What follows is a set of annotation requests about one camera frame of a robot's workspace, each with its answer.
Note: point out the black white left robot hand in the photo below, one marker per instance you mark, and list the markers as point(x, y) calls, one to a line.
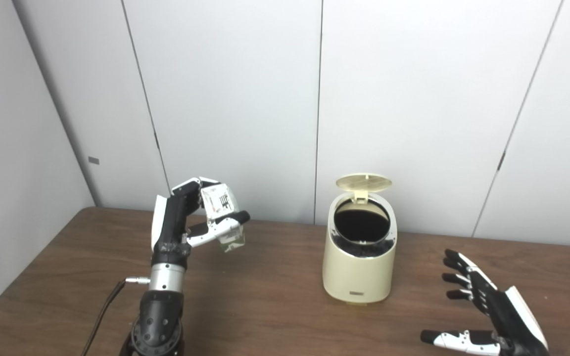
point(168, 222)

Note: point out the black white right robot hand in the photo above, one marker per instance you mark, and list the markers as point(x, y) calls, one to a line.
point(507, 316)

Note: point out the white green milk carton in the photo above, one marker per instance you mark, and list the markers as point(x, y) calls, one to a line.
point(218, 200)

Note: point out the round cream bin lid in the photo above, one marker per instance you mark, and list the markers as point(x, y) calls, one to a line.
point(364, 182)

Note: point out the cream-colored bin body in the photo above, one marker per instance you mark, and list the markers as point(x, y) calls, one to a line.
point(359, 274)

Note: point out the black bin liner bag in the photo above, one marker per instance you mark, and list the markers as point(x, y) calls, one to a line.
point(361, 225)

